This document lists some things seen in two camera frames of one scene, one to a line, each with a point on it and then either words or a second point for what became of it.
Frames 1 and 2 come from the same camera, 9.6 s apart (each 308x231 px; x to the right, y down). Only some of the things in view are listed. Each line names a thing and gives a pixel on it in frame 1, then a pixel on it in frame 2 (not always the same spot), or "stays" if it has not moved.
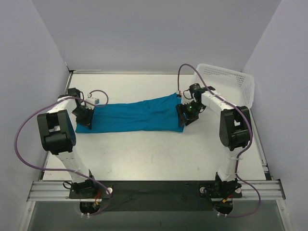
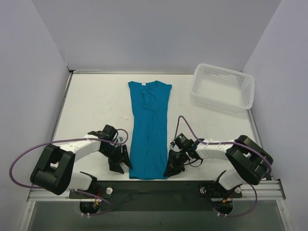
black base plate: [159, 196] stays
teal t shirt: [159, 115] to [148, 145]
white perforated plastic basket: [237, 88] stays
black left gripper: [84, 115] to [118, 155]
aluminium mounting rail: [62, 191] stays
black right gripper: [186, 113] to [176, 159]
